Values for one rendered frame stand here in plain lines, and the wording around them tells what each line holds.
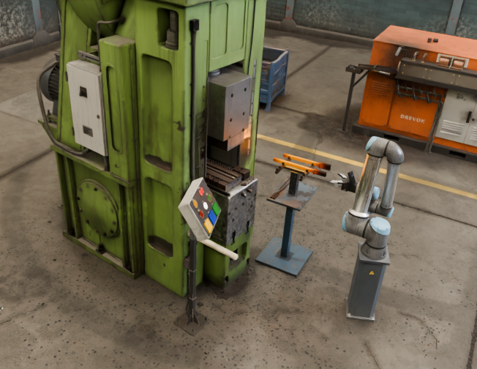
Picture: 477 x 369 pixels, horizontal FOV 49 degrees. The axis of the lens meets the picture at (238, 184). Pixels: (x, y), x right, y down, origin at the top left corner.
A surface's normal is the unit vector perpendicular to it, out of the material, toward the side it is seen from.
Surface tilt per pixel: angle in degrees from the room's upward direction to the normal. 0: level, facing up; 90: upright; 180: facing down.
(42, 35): 90
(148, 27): 89
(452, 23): 90
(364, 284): 90
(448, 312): 0
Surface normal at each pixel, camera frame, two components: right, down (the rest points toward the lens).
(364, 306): -0.14, 0.57
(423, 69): -0.47, 0.44
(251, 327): 0.05, -0.85
